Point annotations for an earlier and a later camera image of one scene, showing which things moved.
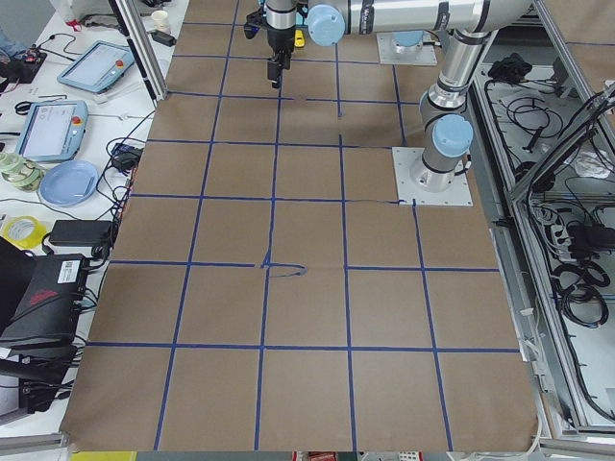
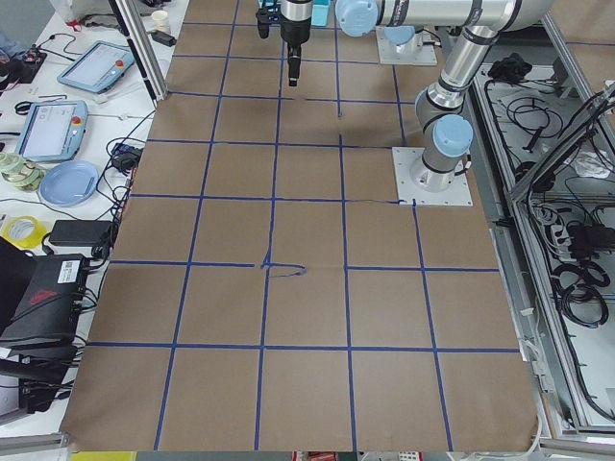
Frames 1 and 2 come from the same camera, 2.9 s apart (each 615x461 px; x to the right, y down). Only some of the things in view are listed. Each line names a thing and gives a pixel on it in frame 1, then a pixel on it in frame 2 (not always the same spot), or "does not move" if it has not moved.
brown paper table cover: [265, 296] does not move
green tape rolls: [20, 173] does not move
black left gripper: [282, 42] -> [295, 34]
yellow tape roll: [24, 231] does not move
